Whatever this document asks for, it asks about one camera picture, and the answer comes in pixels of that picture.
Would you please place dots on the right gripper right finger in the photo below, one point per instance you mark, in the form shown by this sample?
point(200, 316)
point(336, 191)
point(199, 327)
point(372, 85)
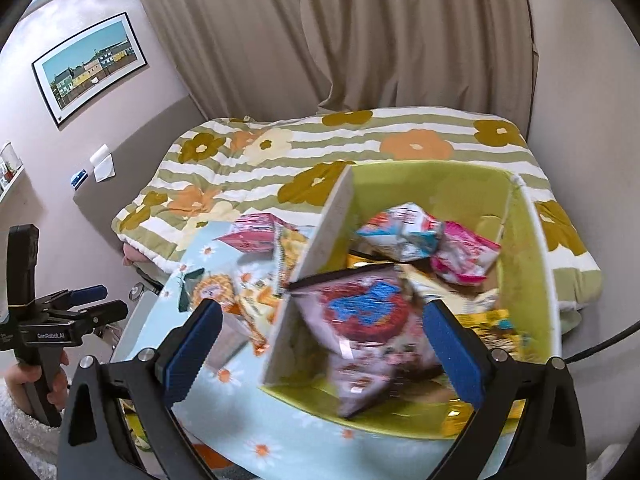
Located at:
point(549, 441)

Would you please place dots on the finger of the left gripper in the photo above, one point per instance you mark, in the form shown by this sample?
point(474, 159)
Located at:
point(66, 299)
point(86, 321)

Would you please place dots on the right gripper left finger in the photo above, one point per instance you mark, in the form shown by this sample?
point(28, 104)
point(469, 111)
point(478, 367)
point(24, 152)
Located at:
point(95, 441)

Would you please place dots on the yellow gold snack bag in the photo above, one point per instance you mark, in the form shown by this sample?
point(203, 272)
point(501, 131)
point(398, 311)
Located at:
point(496, 330)

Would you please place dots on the orange white snack bag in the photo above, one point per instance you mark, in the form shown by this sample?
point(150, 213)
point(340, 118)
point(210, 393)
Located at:
point(258, 304)

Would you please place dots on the pink white snack bag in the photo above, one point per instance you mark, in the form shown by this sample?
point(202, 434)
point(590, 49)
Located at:
point(463, 257)

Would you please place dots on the purple red cookie bag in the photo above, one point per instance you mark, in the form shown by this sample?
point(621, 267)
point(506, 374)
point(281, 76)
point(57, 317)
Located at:
point(369, 320)

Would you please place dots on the shrimp flakes snack bag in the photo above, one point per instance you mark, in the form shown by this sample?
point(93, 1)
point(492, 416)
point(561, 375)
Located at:
point(403, 233)

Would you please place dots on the pink striped snack bag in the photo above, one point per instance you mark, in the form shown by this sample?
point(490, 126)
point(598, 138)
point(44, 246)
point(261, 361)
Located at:
point(254, 232)

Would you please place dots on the cream blue snack bag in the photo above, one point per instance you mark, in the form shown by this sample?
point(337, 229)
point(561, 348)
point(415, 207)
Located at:
point(429, 289)

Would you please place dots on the grey white chips bag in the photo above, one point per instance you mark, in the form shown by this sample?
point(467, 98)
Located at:
point(288, 248)

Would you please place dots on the red yellow snack bag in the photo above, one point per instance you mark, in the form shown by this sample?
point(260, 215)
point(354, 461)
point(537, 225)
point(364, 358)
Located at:
point(358, 258)

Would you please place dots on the person's left hand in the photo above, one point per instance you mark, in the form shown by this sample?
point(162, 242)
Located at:
point(15, 403)

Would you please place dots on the light blue daisy tablecloth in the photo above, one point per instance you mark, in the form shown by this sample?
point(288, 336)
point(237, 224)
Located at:
point(227, 410)

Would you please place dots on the green cardboard snack box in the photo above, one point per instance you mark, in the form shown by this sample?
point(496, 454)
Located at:
point(490, 202)

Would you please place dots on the framed houses picture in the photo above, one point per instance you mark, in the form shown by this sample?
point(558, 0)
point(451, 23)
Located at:
point(76, 71)

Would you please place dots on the floral striped bed quilt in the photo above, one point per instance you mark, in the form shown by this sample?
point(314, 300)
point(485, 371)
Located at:
point(227, 166)

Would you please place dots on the beige curtain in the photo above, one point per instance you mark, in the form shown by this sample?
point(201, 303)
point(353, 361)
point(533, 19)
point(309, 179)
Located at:
point(276, 59)

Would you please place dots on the blue wall sticker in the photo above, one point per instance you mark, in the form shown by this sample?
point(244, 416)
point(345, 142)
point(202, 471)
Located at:
point(78, 179)

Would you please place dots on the white wall switch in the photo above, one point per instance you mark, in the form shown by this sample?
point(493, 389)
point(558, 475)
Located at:
point(102, 164)

